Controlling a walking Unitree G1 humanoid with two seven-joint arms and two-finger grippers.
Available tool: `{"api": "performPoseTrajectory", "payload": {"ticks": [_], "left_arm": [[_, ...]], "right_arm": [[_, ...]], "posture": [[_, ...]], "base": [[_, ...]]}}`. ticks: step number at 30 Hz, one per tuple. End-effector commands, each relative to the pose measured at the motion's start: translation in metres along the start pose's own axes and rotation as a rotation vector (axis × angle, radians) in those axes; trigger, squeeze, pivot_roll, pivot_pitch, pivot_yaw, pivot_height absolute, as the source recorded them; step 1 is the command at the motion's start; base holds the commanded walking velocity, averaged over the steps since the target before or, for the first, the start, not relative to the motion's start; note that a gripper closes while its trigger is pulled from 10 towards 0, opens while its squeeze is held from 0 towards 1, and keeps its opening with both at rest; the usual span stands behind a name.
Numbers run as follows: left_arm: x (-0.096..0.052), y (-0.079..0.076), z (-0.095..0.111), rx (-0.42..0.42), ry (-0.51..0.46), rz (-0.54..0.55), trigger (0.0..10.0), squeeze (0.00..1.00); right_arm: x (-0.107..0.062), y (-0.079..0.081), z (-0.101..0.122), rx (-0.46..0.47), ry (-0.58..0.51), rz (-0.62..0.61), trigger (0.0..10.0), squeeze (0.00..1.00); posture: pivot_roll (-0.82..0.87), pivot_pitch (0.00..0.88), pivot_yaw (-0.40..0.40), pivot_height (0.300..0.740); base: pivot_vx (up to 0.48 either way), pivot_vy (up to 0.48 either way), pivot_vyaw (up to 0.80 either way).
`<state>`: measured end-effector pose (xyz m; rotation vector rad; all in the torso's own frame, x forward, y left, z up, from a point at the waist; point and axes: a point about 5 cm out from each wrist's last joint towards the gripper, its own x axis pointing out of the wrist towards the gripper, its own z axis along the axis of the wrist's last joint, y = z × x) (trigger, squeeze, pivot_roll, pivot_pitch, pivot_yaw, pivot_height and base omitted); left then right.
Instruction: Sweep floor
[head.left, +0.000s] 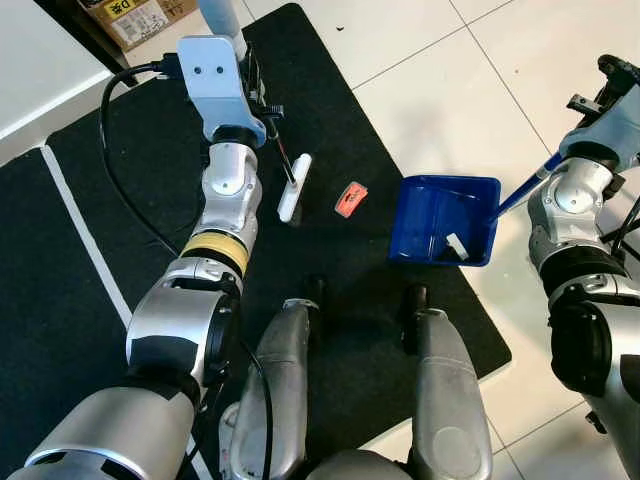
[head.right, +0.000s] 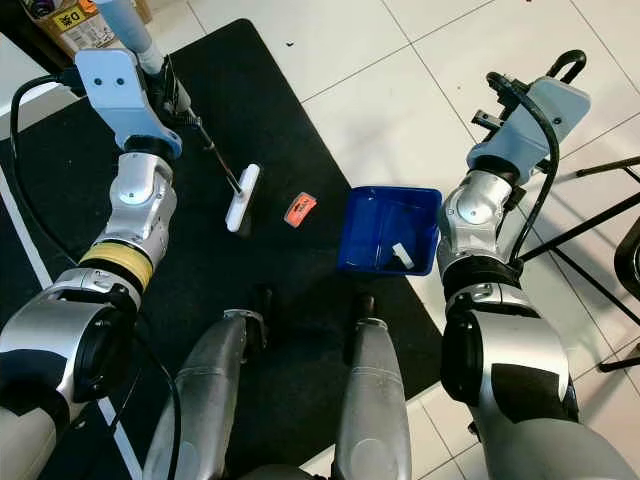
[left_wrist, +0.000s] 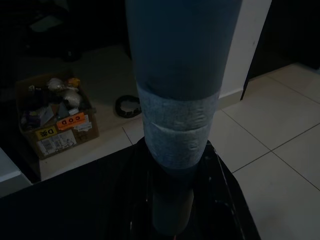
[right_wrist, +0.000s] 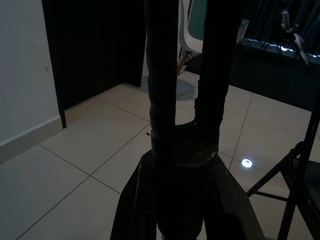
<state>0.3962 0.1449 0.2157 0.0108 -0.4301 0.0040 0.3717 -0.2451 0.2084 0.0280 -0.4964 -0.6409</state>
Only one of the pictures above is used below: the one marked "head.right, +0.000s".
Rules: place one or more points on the silver right robot leg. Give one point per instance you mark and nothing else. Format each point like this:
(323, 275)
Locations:
(372, 410)

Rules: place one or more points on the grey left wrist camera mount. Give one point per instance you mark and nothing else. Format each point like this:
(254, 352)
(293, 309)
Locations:
(120, 95)

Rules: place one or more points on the silver robot leg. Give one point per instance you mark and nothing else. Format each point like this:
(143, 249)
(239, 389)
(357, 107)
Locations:
(372, 410)
(210, 400)

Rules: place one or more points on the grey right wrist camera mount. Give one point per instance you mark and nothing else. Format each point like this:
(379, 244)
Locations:
(545, 125)

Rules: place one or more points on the cardboard box with clutter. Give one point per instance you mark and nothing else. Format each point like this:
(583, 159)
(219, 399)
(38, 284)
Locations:
(80, 25)

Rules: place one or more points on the red snack wrapper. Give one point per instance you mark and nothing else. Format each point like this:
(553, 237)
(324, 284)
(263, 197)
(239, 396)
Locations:
(300, 209)

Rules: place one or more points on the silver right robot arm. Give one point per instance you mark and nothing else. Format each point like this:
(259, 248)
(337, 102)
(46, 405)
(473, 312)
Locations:
(475, 210)

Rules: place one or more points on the small white paper scrap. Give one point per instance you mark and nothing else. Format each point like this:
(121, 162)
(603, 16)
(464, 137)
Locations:
(400, 255)

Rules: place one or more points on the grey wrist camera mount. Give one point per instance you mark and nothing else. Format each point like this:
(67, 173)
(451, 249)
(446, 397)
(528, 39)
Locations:
(545, 125)
(120, 95)

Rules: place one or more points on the silver left robot leg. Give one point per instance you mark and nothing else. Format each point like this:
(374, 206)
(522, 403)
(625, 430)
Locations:
(210, 400)

